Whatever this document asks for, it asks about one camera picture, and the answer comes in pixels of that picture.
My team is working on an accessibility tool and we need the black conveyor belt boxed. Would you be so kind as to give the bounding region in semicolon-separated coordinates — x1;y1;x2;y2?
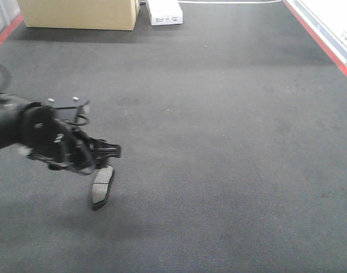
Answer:
0;2;347;272

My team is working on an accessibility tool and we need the red conveyor edge strip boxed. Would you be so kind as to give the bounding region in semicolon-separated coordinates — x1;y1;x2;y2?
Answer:
0;14;23;46

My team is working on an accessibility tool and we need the grey brake pad carried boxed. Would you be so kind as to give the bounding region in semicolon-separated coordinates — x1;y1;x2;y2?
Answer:
92;165;115;211

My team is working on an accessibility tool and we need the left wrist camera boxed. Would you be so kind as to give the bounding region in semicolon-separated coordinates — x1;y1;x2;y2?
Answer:
46;96;90;122

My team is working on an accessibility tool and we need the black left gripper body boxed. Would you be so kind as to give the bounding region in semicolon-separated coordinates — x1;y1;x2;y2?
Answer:
19;102;122;174

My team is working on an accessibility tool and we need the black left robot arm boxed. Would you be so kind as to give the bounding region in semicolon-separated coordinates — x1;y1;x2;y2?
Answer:
0;93;121;175

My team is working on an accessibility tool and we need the cardboard box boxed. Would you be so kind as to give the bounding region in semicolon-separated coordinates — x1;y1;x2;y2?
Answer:
18;0;140;31

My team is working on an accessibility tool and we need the white small box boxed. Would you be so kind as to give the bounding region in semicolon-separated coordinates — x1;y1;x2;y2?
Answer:
146;0;183;26

